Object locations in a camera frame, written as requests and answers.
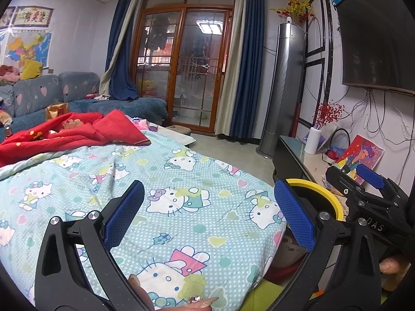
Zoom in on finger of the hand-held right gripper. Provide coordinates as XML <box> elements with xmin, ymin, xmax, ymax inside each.
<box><xmin>356</xmin><ymin>164</ymin><xmax>410</xmax><ymax>208</ymax></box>
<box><xmin>325</xmin><ymin>165</ymin><xmax>384</xmax><ymax>213</ymax></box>

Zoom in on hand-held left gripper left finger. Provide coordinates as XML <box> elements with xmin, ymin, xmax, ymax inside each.
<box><xmin>35</xmin><ymin>180</ymin><xmax>153</xmax><ymax>311</ymax></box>

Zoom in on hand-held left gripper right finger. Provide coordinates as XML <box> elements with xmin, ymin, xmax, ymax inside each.
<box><xmin>269</xmin><ymin>179</ymin><xmax>382</xmax><ymax>311</ymax></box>

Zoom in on yellow rimmed waste bin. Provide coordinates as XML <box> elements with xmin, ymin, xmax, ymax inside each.
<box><xmin>272</xmin><ymin>178</ymin><xmax>344</xmax><ymax>268</ymax></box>

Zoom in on person's right hand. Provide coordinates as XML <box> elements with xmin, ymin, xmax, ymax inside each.
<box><xmin>379</xmin><ymin>254</ymin><xmax>413</xmax><ymax>293</ymax></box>

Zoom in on person's left hand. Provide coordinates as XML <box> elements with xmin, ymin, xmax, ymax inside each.
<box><xmin>129</xmin><ymin>273</ymin><xmax>220</xmax><ymax>311</ymax></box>

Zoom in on colourful picture book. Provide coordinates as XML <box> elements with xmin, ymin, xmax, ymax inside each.
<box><xmin>335</xmin><ymin>135</ymin><xmax>385</xmax><ymax>185</ymax></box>

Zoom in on white paper roll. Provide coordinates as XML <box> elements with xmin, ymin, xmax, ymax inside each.
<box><xmin>304</xmin><ymin>127</ymin><xmax>322</xmax><ymax>155</ymax></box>

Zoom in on white power strip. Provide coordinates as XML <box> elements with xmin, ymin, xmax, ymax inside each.
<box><xmin>400</xmin><ymin>121</ymin><xmax>412</xmax><ymax>144</ymax></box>

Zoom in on television cabinet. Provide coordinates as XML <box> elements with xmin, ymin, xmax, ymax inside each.
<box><xmin>272</xmin><ymin>135</ymin><xmax>415</xmax><ymax>234</ymax></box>

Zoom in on red berry branches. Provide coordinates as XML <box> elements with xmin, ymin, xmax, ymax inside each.
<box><xmin>313</xmin><ymin>102</ymin><xmax>346</xmax><ymax>130</ymax></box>

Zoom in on cartoon cat printed blanket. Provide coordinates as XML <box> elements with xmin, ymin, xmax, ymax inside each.
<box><xmin>0</xmin><ymin>130</ymin><xmax>288</xmax><ymax>310</ymax></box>

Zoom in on red blanket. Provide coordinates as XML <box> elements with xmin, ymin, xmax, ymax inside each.
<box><xmin>0</xmin><ymin>109</ymin><xmax>153</xmax><ymax>168</ymax></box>

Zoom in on green cushion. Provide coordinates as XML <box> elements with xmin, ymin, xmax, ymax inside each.
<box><xmin>238</xmin><ymin>279</ymin><xmax>293</xmax><ymax>311</ymax></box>

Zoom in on pink cloth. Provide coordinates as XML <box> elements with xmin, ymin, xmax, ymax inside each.
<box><xmin>130</xmin><ymin>117</ymin><xmax>160</xmax><ymax>132</ymax></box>

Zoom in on marble top coffee table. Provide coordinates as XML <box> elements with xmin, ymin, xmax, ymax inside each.
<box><xmin>156</xmin><ymin>125</ymin><xmax>197</xmax><ymax>146</ymax></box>

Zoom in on dark round stool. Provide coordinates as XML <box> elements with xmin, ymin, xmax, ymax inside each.
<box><xmin>169</xmin><ymin>125</ymin><xmax>192</xmax><ymax>137</ymax></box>

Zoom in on silver tower air conditioner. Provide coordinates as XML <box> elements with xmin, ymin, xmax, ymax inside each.
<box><xmin>256</xmin><ymin>23</ymin><xmax>306</xmax><ymax>159</ymax></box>

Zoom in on gold box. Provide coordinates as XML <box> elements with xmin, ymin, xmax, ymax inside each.
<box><xmin>45</xmin><ymin>103</ymin><xmax>69</xmax><ymax>121</ymax></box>

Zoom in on beige curtain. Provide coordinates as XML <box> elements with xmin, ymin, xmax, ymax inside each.
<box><xmin>216</xmin><ymin>0</ymin><xmax>249</xmax><ymax>137</ymax></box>
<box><xmin>99</xmin><ymin>0</ymin><xmax>147</xmax><ymax>96</ymax></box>

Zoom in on blue curtain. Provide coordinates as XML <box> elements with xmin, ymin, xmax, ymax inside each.
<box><xmin>229</xmin><ymin>0</ymin><xmax>267</xmax><ymax>140</ymax></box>
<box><xmin>105</xmin><ymin>0</ymin><xmax>141</xmax><ymax>101</ymax></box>

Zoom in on blue grey sofa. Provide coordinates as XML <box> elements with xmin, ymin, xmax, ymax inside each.
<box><xmin>0</xmin><ymin>71</ymin><xmax>169</xmax><ymax>143</ymax></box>

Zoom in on wooden sliding glass door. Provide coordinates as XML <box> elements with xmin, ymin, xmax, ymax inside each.
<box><xmin>130</xmin><ymin>0</ymin><xmax>236</xmax><ymax>133</ymax></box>

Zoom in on colourful clothes heap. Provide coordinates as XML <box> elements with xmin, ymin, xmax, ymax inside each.
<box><xmin>0</xmin><ymin>99</ymin><xmax>14</xmax><ymax>128</ymax></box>

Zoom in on yellow pillow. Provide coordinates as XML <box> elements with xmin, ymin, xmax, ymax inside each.
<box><xmin>20</xmin><ymin>59</ymin><xmax>44</xmax><ymax>80</ymax></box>

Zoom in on yellow artificial flowers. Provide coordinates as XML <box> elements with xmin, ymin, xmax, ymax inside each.
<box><xmin>271</xmin><ymin>0</ymin><xmax>315</xmax><ymax>23</ymax></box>

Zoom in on pink clothes pile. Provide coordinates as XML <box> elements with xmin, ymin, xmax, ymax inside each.
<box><xmin>0</xmin><ymin>65</ymin><xmax>21</xmax><ymax>87</ymax></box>

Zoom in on hanging dark clothes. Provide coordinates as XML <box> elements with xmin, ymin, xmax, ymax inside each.
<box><xmin>147</xmin><ymin>19</ymin><xmax>172</xmax><ymax>51</ymax></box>

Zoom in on country map poster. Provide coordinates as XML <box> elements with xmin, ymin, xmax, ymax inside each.
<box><xmin>7</xmin><ymin>32</ymin><xmax>53</xmax><ymax>72</ymax></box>

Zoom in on framed embroidery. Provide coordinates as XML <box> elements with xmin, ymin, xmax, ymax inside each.
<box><xmin>16</xmin><ymin>6</ymin><xmax>54</xmax><ymax>28</ymax></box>
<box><xmin>0</xmin><ymin>6</ymin><xmax>16</xmax><ymax>28</ymax></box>

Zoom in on black cable loop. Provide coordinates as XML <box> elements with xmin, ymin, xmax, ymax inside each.
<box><xmin>327</xmin><ymin>128</ymin><xmax>351</xmax><ymax>156</ymax></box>

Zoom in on hanging wall cables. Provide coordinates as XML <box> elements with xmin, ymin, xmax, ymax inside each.
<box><xmin>344</xmin><ymin>91</ymin><xmax>415</xmax><ymax>146</ymax></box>

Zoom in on black wall frame moulding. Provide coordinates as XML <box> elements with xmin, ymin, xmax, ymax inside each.
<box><xmin>296</xmin><ymin>0</ymin><xmax>344</xmax><ymax>130</ymax></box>

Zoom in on wall television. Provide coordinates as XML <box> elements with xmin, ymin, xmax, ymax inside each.
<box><xmin>334</xmin><ymin>0</ymin><xmax>415</xmax><ymax>96</ymax></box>

